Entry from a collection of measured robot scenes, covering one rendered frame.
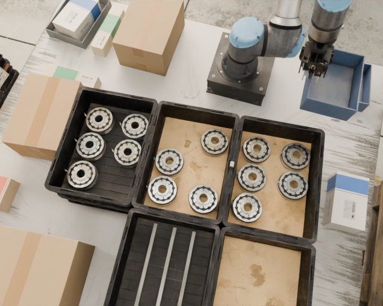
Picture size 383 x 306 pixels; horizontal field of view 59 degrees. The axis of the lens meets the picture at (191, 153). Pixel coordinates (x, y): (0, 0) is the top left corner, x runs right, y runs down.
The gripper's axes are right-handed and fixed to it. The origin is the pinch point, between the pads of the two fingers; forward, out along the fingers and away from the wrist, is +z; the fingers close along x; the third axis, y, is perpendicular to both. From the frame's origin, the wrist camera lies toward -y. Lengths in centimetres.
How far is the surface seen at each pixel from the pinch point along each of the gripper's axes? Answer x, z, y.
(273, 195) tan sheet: -0.9, 29.1, 32.6
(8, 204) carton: -96, 26, 67
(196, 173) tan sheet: -29, 25, 34
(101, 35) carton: -92, 23, -16
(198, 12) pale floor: -88, 100, -109
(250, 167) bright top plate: -11.4, 24.7, 26.1
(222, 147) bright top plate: -22.9, 23.0, 21.9
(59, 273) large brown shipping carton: -57, 14, 81
